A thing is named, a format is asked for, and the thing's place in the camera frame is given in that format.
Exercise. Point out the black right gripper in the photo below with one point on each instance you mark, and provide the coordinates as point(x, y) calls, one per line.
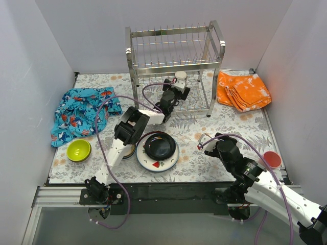
point(212, 152)

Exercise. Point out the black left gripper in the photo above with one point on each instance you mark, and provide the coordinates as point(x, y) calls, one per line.
point(176, 90)

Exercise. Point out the white brown steel cup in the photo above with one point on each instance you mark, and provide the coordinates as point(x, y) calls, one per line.
point(181, 75)

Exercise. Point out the pink plastic cup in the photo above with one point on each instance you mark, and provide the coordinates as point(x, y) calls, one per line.
point(272, 159)

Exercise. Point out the beige bowl with patterned outside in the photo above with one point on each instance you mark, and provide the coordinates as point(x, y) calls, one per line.
point(129, 151)

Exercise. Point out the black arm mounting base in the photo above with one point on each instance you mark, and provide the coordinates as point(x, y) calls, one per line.
point(169, 198)

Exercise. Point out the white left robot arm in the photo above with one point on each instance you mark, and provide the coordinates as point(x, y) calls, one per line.
point(129, 131)

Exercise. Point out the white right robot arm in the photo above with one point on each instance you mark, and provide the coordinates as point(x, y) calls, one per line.
point(257, 183)

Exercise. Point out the steel two-tier dish rack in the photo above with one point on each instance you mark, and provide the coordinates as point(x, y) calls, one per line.
point(158, 53)

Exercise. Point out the black glossy plate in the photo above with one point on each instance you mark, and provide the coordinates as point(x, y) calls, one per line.
point(160, 146)

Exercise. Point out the orange white folded cloth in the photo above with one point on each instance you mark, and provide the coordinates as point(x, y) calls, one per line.
point(245, 93)

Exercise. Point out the white plate with strawberry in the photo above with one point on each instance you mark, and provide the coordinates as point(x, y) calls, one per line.
point(154, 165)

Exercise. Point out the blue shark print cloth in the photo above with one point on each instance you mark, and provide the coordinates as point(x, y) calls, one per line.
point(77, 113)

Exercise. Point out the lime green bowl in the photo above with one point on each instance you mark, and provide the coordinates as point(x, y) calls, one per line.
point(79, 150)

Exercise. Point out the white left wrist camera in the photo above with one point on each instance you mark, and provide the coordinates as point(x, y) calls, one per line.
point(179, 84)

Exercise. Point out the aluminium frame rail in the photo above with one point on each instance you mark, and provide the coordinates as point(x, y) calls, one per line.
point(53, 197)

